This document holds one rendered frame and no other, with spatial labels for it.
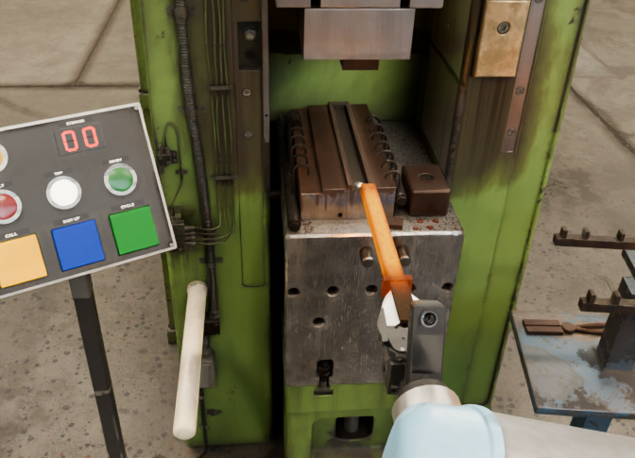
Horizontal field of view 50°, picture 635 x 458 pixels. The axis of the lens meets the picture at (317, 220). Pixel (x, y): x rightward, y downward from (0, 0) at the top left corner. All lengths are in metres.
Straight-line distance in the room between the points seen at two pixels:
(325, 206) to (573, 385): 0.64
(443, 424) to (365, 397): 1.40
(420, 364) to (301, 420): 0.91
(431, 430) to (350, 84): 1.54
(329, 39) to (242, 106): 0.29
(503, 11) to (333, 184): 0.49
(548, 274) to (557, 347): 1.36
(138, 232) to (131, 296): 1.46
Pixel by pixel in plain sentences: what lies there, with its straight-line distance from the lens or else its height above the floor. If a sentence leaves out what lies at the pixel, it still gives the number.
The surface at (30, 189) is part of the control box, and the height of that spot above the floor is 1.10.
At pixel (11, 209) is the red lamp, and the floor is 1.08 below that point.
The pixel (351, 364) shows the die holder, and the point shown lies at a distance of 1.66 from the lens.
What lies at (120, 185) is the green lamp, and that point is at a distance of 1.28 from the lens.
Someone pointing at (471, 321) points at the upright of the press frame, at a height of 0.47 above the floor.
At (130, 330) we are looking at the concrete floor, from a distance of 2.59.
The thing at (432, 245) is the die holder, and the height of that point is 0.88.
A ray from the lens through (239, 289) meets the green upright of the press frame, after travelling 1.74.
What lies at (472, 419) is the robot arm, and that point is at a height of 1.45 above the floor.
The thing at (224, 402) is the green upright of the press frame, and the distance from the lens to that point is 2.04.
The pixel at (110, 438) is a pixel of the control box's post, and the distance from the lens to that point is 1.80.
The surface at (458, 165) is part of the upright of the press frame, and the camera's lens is 1.61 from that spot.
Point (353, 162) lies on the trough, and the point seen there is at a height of 0.99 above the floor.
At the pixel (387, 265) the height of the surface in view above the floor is 1.06.
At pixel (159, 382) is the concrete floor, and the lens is 2.39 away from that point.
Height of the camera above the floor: 1.72
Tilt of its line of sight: 34 degrees down
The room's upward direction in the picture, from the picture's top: 2 degrees clockwise
